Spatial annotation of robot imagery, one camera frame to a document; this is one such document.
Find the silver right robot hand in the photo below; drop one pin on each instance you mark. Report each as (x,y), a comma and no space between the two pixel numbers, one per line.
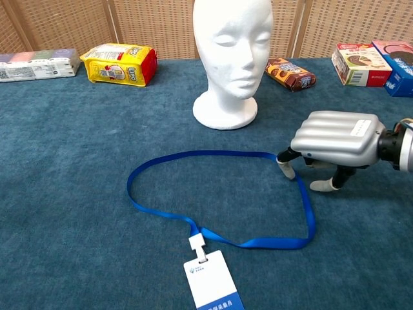
(338,139)

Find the white ID badge card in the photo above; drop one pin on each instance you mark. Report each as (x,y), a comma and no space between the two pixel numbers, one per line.
(209,281)

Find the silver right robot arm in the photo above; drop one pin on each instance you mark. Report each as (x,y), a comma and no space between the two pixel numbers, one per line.
(398,148)

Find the white foam mannequin head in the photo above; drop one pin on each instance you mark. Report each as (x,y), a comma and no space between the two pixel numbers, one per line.
(232,64)

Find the red white pie box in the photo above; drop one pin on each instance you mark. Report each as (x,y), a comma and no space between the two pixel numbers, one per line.
(358,64)

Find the brown chocolate cookie pack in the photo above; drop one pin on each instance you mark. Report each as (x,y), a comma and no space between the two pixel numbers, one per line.
(290,74)

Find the blue pink Oreo box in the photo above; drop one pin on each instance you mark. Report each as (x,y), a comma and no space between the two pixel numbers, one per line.
(400,74)

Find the yellow Lipo biscuit bag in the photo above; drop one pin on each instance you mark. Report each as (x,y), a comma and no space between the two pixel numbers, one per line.
(113,64)

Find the teal table cloth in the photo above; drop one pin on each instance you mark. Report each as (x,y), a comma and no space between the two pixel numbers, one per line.
(64,193)

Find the wicker folding screen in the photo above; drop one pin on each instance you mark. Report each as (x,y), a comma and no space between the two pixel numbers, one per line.
(64,26)

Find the multicolour tissue pack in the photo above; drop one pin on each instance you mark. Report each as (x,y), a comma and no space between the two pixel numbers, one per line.
(38,64)

